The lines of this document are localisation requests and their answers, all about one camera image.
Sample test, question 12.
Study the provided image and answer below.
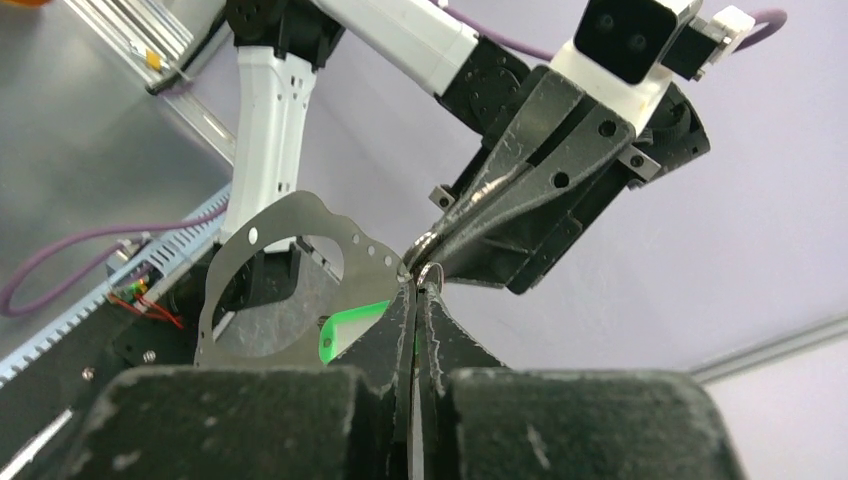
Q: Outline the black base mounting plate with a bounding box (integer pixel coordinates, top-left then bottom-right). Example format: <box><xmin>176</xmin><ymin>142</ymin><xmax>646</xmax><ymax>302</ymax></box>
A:
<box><xmin>1</xmin><ymin>254</ymin><xmax>212</xmax><ymax>479</ymax></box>

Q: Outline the silver split key ring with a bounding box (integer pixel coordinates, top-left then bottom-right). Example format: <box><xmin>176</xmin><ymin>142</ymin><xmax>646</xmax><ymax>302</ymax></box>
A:
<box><xmin>415</xmin><ymin>262</ymin><xmax>446</xmax><ymax>293</ymax></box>

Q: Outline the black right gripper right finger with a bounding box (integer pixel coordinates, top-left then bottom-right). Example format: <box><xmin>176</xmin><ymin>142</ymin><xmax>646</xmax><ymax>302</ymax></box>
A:
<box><xmin>416</xmin><ymin>283</ymin><xmax>505</xmax><ymax>479</ymax></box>

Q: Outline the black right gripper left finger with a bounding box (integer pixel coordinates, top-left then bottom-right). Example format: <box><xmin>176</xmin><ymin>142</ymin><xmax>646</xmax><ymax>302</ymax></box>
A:
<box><xmin>329</xmin><ymin>284</ymin><xmax>417</xmax><ymax>479</ymax></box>

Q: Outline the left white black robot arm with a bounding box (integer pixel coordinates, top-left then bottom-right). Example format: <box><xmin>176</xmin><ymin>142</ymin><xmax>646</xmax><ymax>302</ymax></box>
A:
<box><xmin>222</xmin><ymin>1</ymin><xmax>716</xmax><ymax>294</ymax></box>

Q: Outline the green key tag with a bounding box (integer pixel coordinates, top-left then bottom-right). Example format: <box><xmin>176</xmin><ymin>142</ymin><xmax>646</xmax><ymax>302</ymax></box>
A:
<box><xmin>318</xmin><ymin>300</ymin><xmax>389</xmax><ymax>365</ymax></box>

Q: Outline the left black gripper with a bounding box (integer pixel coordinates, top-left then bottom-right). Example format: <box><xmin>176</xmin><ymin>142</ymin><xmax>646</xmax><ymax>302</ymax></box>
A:
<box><xmin>404</xmin><ymin>66</ymin><xmax>710</xmax><ymax>295</ymax></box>

